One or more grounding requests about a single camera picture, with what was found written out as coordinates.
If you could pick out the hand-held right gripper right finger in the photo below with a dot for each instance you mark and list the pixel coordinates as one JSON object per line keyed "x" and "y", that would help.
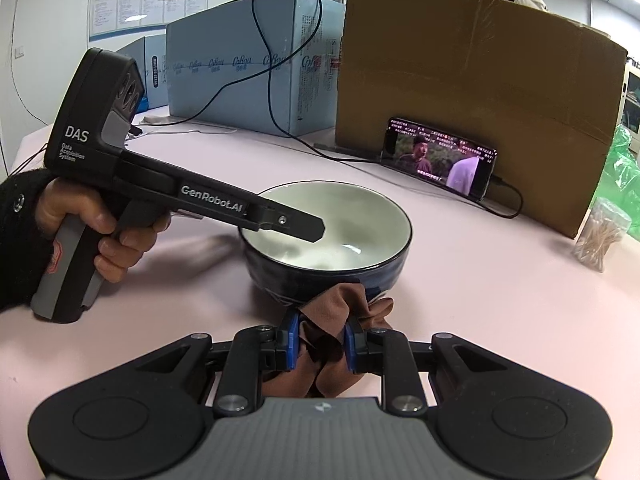
{"x": 351, "y": 347}

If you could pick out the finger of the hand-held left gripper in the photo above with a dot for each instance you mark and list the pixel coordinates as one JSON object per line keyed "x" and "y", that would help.
{"x": 295, "y": 225}

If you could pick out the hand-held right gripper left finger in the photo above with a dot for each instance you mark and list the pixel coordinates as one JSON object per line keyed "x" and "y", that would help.
{"x": 291, "y": 342}

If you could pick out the brown cloth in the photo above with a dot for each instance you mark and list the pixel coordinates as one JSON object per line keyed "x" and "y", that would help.
{"x": 325, "y": 340}

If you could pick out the dark blue ceramic bowl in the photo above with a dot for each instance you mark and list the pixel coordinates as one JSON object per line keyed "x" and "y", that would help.
{"x": 350, "y": 230}

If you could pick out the person's left hand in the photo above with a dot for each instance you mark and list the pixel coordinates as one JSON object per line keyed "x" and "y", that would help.
{"x": 75, "y": 205}

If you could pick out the small light blue box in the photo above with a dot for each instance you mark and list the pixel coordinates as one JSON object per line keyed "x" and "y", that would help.
{"x": 150, "y": 75}

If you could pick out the large light blue box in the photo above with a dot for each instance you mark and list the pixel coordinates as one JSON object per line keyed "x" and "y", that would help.
{"x": 215, "y": 30}

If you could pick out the black smartphone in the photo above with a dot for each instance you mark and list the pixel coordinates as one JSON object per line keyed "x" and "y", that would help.
{"x": 435, "y": 160}

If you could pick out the large brown cardboard box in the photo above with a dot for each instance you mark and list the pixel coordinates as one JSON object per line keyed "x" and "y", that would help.
{"x": 475, "y": 70}

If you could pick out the clear cotton swab container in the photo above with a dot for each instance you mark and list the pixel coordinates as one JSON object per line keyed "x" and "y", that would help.
{"x": 602, "y": 235}

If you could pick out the green plastic bag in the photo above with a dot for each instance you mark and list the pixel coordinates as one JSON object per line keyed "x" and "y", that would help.
{"x": 622, "y": 170}

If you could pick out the glass door cabinet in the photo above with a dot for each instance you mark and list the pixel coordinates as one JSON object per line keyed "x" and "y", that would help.
{"x": 631, "y": 95}

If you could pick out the white wall switch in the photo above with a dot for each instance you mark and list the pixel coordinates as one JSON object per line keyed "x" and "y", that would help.
{"x": 20, "y": 52}

